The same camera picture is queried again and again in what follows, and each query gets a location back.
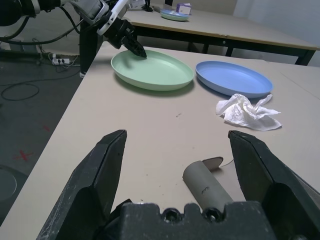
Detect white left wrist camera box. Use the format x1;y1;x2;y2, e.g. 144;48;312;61
96;0;141;36

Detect purple tissue box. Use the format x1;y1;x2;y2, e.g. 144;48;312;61
175;2;193;16

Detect green plastic plate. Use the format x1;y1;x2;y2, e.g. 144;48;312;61
159;11;192;23
110;49;195;92

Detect beige side table black frame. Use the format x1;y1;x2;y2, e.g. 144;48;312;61
122;0;320;66

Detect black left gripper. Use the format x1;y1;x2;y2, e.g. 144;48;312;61
104;19;148;60

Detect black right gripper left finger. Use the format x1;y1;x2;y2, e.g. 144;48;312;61
37;129;128;240

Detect black left wrist camera cable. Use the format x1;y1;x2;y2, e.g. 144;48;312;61
0;4;83;47

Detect grey glasses case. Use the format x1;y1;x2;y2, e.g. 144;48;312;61
182;156;235;210

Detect blue plastic plate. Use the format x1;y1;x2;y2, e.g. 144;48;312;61
194;60;274;99
161;9;191;16

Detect white tissue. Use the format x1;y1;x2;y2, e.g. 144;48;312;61
215;93;283;132

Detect small black object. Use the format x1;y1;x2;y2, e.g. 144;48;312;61
141;0;154;13

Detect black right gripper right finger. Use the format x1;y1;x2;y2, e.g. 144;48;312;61
227;130;320;240

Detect grey round floor base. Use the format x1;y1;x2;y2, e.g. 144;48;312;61
0;164;28;202

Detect black table leg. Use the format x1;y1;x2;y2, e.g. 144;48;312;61
79;21;104;78

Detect white power strip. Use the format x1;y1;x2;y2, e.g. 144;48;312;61
51;53;71;66

